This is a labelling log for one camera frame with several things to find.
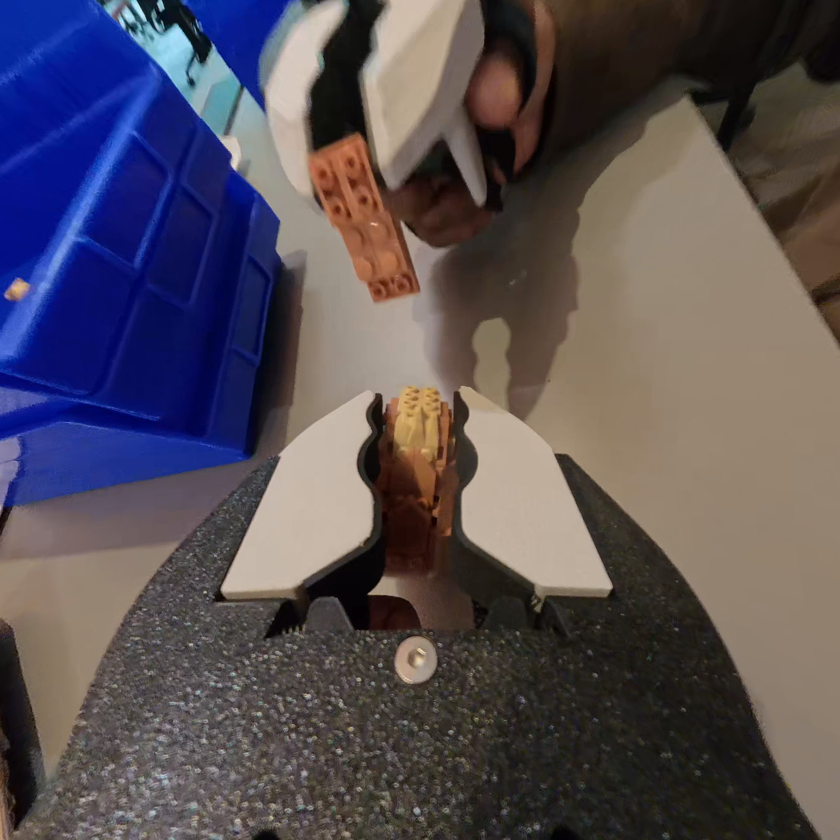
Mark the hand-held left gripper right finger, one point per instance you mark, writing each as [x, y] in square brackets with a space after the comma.
[531, 518]

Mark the person's left hand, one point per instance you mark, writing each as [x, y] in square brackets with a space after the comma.
[394, 613]

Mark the orange studded plate piece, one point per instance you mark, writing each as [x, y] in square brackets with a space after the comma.
[361, 210]

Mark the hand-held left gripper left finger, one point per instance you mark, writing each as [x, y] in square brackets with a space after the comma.
[302, 518]

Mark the blue plastic bin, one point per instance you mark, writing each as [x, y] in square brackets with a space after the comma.
[98, 262]

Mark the small white cylinder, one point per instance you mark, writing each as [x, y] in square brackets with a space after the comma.
[233, 152]

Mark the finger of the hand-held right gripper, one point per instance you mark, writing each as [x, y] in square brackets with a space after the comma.
[289, 98]
[420, 85]

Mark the small tan brick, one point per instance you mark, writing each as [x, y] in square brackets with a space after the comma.
[17, 289]

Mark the black office chair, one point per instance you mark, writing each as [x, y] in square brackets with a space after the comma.
[184, 29]

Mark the orange and tan toy segment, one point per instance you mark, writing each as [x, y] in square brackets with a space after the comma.
[413, 485]

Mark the blue storage bin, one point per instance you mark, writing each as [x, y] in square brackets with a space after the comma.
[249, 33]

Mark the person's right forearm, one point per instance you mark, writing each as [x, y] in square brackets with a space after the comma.
[656, 59]

